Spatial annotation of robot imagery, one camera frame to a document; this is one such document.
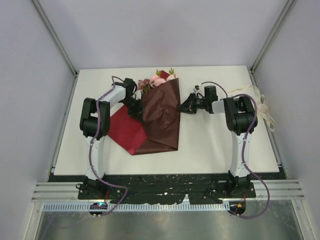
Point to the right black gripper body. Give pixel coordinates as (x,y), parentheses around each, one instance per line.
(197,103)

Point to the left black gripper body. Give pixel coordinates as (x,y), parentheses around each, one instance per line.
(133,106)

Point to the red wrapping paper sheet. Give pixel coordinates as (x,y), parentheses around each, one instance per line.
(159,131)

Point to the dusty pink flower stem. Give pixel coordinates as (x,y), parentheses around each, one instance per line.
(144,85)

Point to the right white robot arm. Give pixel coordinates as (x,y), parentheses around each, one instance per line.
(241,119)

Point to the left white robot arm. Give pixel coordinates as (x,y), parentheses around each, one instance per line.
(95,123)

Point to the cream ribbon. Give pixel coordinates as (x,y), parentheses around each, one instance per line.
(260,99)

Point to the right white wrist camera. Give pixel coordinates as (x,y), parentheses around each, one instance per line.
(197,89)

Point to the left aluminium corner post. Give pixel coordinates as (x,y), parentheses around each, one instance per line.
(50,29)

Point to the aluminium corner post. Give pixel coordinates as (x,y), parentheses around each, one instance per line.
(50,29)
(276,28)

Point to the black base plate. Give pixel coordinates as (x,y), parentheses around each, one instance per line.
(121,184)

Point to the white slotted cable duct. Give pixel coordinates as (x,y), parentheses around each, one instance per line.
(99,207)

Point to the right aluminium corner post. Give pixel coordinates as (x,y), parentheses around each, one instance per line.
(276,28)

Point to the aluminium frame rail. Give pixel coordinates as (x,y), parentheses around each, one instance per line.
(273,189)

